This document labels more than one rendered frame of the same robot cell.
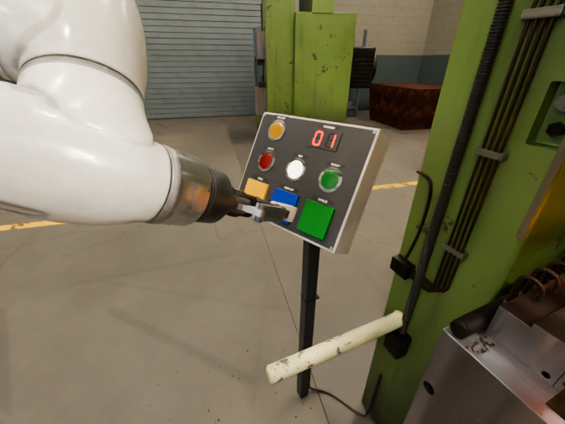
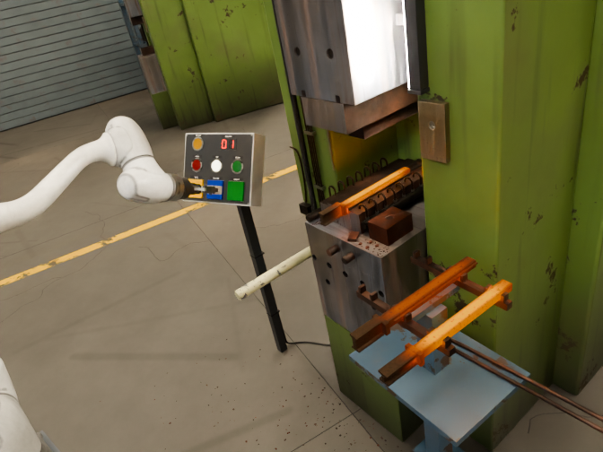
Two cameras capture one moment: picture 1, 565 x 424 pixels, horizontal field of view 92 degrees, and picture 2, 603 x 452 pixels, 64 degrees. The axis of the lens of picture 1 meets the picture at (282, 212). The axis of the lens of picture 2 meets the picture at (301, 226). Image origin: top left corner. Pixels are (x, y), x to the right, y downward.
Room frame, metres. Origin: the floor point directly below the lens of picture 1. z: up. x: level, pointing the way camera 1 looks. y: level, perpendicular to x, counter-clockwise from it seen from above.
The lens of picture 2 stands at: (-1.19, -0.03, 1.79)
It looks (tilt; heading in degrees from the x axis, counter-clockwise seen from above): 30 degrees down; 351
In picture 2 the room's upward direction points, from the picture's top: 12 degrees counter-clockwise
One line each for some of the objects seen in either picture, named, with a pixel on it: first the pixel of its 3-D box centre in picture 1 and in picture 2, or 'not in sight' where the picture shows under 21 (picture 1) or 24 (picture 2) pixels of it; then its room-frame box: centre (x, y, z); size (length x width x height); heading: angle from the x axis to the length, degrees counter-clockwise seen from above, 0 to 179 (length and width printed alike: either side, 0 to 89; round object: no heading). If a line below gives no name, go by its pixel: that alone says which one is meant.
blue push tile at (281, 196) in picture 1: (282, 206); (215, 189); (0.60, 0.00, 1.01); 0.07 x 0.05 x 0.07; 49
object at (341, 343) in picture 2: not in sight; (408, 340); (0.26, -0.61, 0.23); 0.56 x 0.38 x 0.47; 114
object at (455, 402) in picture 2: not in sight; (433, 366); (-0.29, -0.46, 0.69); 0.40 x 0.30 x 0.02; 21
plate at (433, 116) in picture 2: not in sight; (433, 131); (-0.02, -0.63, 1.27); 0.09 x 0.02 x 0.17; 24
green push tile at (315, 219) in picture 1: (315, 219); (236, 191); (0.54, -0.08, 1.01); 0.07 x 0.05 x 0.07; 49
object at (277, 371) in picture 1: (340, 344); (280, 269); (0.50, -0.17, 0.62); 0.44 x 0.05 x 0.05; 114
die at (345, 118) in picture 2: not in sight; (371, 93); (0.30, -0.58, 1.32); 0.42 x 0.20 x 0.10; 114
